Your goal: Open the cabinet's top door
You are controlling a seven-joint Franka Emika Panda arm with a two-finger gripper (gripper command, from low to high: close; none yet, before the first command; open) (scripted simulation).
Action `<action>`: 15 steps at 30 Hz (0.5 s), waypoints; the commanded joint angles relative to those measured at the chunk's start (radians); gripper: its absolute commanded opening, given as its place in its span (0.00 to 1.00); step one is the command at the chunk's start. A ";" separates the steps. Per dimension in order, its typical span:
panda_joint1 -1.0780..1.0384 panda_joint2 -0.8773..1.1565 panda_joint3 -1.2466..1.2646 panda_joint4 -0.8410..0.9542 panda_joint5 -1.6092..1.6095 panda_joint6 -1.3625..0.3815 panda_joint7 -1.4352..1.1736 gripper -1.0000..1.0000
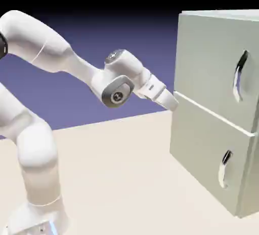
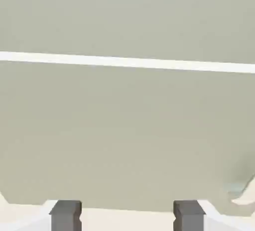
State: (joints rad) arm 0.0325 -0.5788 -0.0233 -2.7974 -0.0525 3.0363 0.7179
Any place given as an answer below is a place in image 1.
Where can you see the pale green cabinet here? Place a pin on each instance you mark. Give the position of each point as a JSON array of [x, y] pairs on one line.
[[214, 117]]

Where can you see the large pale green cabinet door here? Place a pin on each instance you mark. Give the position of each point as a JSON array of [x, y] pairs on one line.
[[210, 64]]

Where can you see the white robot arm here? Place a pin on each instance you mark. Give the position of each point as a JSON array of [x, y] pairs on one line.
[[50, 44]]

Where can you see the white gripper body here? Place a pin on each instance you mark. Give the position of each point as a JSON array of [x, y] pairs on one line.
[[167, 98]]

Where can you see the small pale green cabinet door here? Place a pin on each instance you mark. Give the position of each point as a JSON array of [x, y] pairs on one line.
[[202, 154]]

